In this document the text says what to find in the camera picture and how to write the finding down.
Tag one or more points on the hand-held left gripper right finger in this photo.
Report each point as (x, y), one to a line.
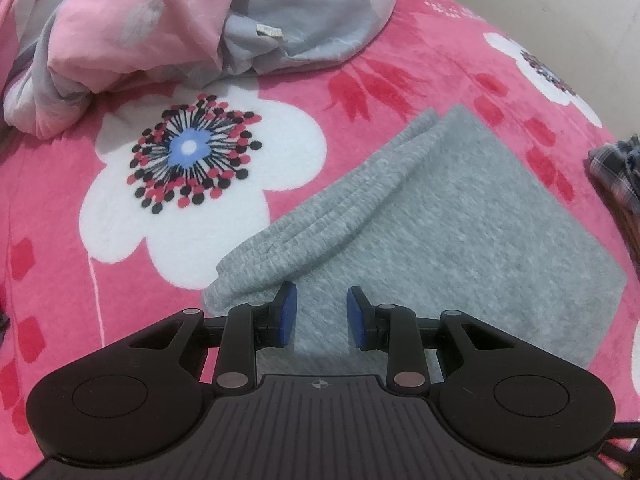
(356, 317)

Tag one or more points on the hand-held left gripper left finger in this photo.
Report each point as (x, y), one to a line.
(287, 312)

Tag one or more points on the light grey sweatshirt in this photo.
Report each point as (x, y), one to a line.
(450, 220)

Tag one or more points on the pink floral blanket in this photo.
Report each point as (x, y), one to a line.
(50, 185)

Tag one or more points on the plaid shirt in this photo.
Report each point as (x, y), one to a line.
(620, 170)

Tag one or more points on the pink grey floral duvet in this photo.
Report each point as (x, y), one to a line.
(125, 25)

